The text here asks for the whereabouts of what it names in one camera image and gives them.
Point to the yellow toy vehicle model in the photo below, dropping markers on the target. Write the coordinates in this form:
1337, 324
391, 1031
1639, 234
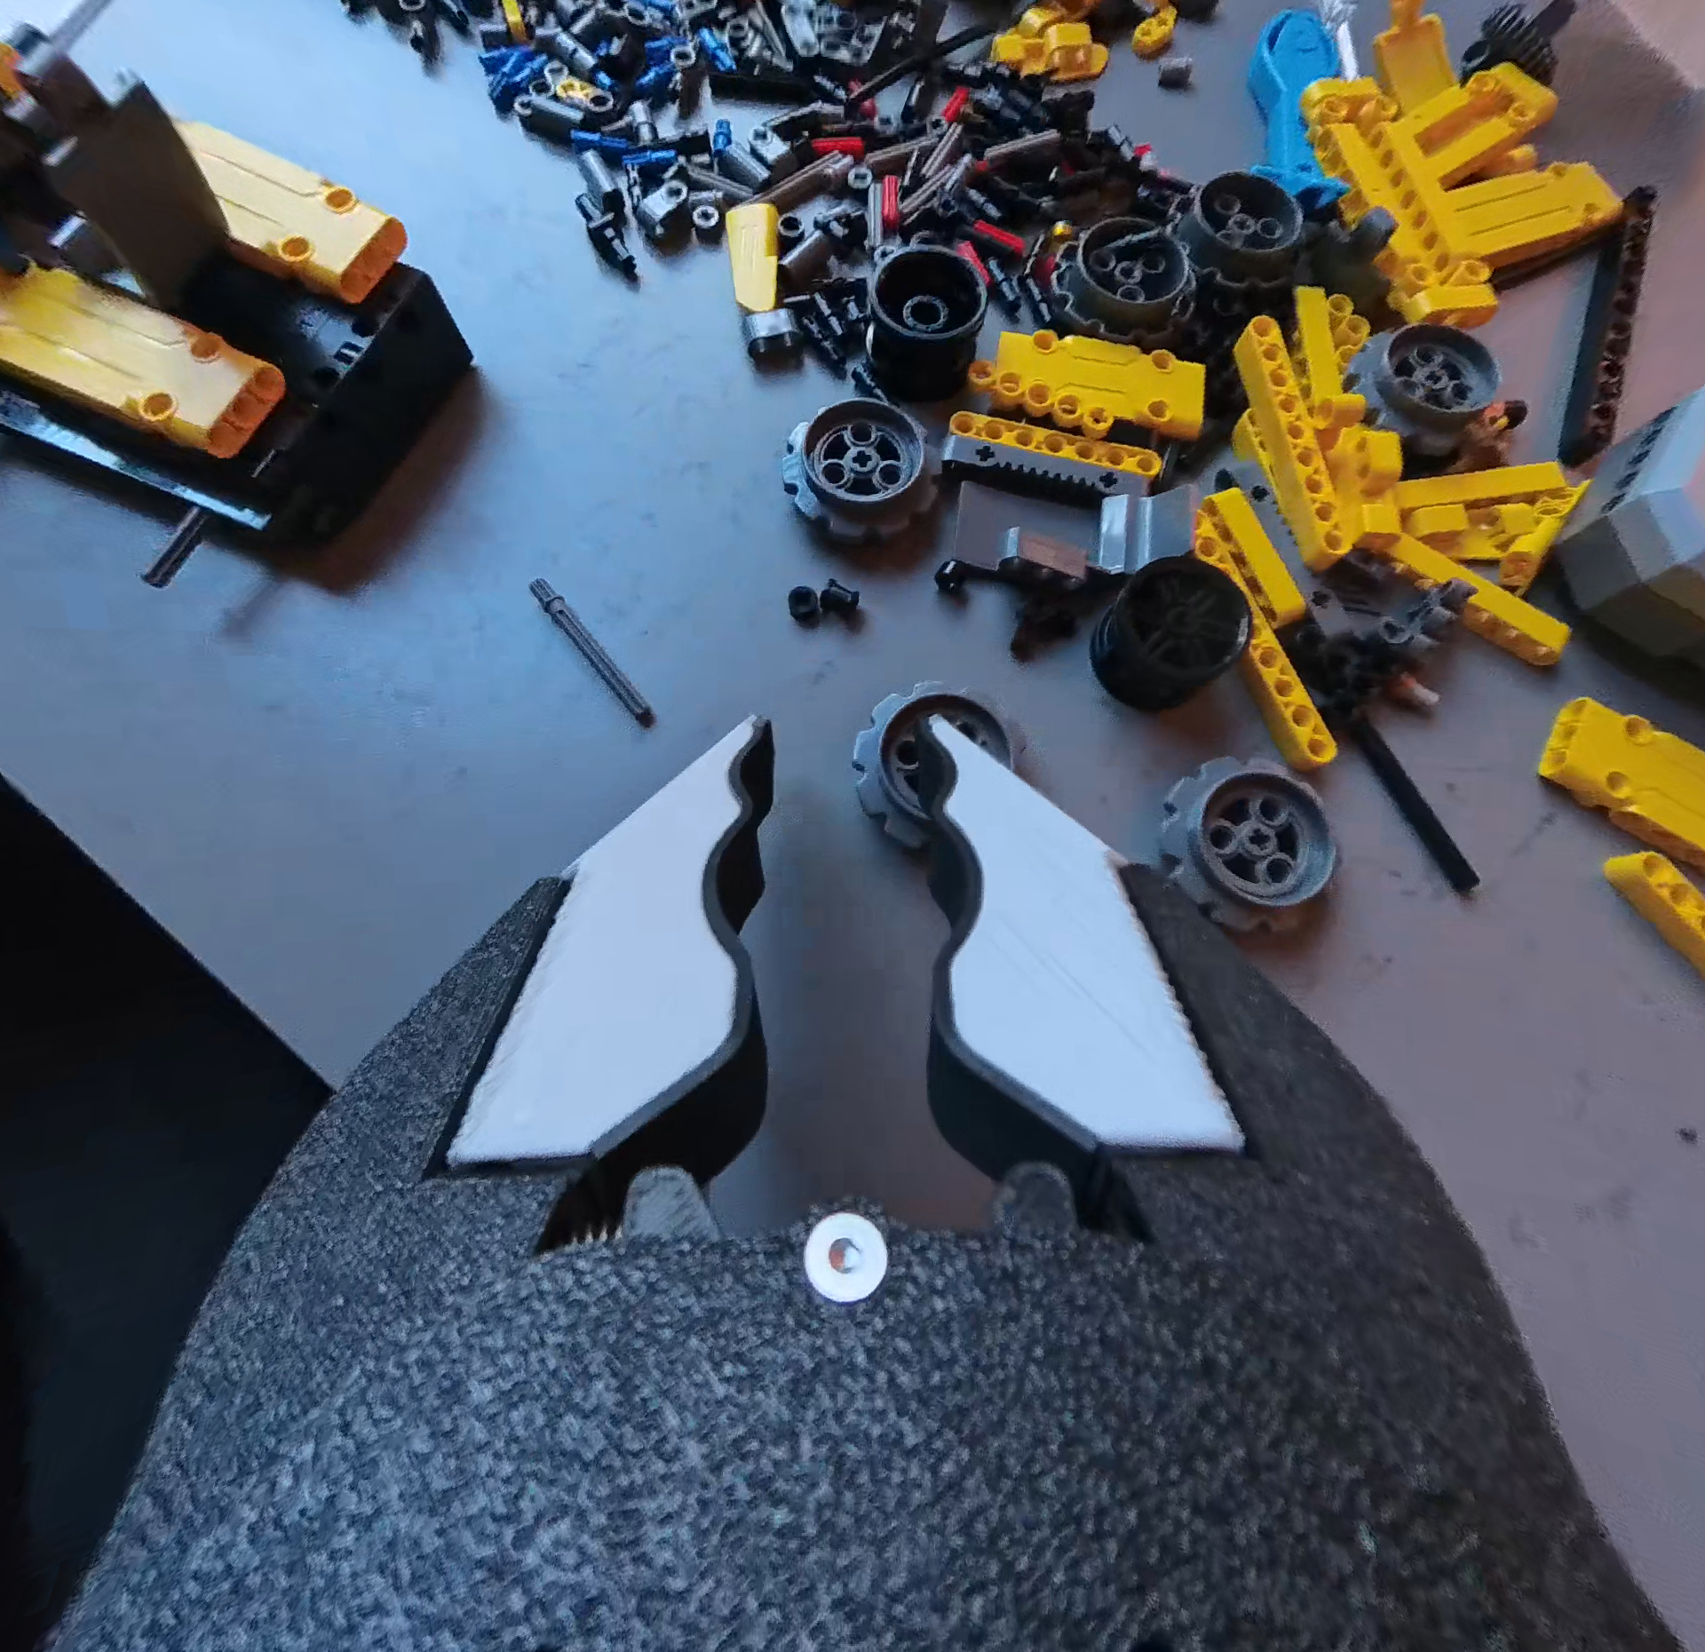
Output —
266, 279

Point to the small yellow piece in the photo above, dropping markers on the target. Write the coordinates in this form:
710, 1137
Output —
1657, 907

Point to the yellow curved panel piece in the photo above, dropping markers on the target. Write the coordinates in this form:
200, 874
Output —
755, 255

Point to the blue brick separator tool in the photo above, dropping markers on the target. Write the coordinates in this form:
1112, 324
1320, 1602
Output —
1292, 94

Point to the grey battery box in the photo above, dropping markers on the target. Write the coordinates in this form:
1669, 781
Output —
1639, 533

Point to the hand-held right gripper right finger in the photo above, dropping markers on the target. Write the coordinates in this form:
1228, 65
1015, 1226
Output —
1078, 999

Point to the grey desk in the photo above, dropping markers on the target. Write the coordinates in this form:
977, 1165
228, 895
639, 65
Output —
400, 748

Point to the grey panel piece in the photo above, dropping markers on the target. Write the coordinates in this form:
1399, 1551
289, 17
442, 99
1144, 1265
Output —
1066, 540

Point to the small black connector piece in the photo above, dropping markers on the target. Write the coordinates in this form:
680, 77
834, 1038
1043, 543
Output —
825, 602

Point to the yellow brick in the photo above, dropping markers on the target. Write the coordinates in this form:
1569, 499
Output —
1626, 774

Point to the clear transparent piece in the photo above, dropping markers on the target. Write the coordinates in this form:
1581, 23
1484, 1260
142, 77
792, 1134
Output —
1336, 0

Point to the black wheel rim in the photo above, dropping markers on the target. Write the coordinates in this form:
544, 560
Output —
925, 322

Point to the thick black axle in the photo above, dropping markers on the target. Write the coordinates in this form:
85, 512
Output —
1420, 806

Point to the pile of yellow beams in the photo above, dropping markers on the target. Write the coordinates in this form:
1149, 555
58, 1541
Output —
1332, 481

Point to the long black holed beam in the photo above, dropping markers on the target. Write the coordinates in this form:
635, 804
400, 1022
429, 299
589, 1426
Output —
1614, 335
134, 465

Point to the black tyre with grey hub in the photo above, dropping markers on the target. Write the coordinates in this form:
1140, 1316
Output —
1426, 391

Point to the grey toothed wheel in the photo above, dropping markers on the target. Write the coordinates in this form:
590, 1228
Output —
859, 470
892, 760
1252, 843

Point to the person's dark clothing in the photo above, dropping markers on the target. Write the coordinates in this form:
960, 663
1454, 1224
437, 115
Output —
106, 1146

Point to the thin black axle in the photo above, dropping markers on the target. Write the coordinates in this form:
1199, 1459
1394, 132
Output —
593, 651

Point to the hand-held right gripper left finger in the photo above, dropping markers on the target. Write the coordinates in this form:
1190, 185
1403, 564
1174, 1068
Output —
613, 999

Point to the black gear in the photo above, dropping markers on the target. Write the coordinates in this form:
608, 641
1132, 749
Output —
1518, 40

